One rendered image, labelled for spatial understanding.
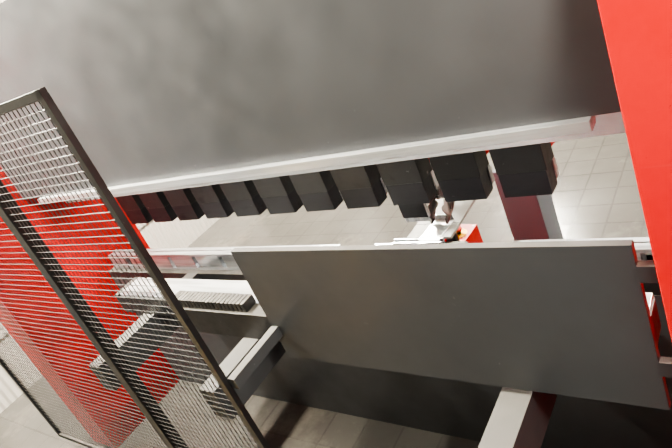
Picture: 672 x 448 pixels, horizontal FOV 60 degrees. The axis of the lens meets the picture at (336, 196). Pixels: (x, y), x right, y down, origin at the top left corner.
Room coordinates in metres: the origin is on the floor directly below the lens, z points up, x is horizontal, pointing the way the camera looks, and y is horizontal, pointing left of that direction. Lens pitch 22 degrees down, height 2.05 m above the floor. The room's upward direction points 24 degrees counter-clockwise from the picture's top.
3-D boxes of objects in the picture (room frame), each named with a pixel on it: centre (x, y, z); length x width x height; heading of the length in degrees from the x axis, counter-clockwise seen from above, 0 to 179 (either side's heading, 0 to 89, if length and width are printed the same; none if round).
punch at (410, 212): (1.82, -0.23, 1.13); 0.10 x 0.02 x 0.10; 47
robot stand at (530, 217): (2.55, -0.86, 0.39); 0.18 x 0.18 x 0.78; 48
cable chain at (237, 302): (2.05, 0.61, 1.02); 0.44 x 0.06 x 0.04; 47
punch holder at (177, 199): (2.62, 0.64, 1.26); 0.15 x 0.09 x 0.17; 47
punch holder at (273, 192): (2.21, 0.19, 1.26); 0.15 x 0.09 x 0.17; 47
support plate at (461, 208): (1.93, -0.33, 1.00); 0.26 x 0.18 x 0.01; 137
